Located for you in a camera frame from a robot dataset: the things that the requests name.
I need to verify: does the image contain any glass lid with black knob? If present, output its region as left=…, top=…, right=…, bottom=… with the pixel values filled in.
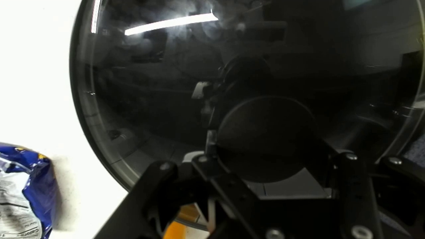
left=69, top=0, right=425, bottom=233

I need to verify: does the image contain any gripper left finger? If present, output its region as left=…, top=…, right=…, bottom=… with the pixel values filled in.
left=94, top=130, right=268, bottom=239

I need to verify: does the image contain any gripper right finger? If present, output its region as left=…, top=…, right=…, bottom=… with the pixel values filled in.
left=328, top=150, right=425, bottom=239

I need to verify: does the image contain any blue snack bag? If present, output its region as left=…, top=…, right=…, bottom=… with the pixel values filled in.
left=0, top=143, right=59, bottom=239

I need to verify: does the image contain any blue grey patterned cloth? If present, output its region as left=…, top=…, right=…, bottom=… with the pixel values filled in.
left=379, top=133, right=425, bottom=239

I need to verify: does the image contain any orange yellow object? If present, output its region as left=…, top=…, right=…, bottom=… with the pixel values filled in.
left=162, top=204, right=201, bottom=239

